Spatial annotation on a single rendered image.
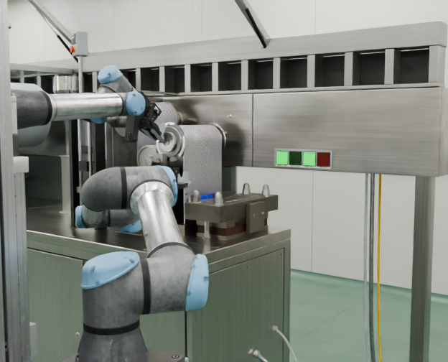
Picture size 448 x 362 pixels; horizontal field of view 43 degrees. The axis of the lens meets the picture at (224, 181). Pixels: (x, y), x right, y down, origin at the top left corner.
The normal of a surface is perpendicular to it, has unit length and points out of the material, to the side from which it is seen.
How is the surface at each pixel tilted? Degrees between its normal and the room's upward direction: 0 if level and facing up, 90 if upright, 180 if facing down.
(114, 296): 90
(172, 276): 58
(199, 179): 90
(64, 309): 90
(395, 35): 90
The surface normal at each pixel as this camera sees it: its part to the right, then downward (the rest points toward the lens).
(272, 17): -0.59, 0.08
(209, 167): 0.80, 0.06
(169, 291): 0.27, 0.11
